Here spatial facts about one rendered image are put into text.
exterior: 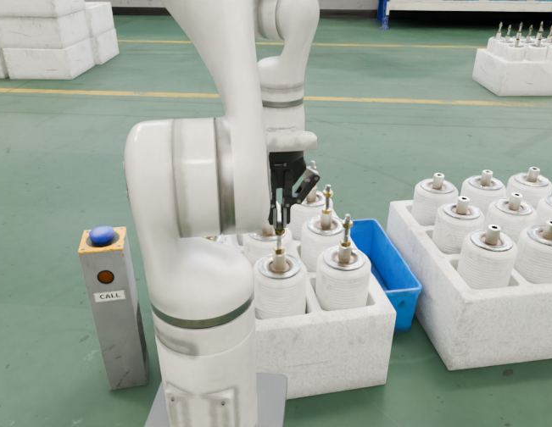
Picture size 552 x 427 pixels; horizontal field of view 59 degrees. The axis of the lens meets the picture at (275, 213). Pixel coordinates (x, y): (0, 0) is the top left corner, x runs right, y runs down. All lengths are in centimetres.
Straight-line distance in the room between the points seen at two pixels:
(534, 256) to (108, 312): 79
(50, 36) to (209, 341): 303
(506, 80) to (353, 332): 231
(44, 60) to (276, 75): 279
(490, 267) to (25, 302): 102
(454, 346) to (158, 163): 79
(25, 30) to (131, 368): 269
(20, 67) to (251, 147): 317
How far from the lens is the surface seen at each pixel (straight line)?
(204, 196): 35
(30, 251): 151
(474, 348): 106
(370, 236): 131
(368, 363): 96
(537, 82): 310
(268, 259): 87
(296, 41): 67
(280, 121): 70
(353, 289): 87
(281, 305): 85
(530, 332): 110
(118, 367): 99
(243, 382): 48
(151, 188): 35
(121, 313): 91
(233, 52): 38
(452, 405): 102
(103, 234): 85
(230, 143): 35
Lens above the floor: 75
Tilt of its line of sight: 29 degrees down
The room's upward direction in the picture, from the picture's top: straight up
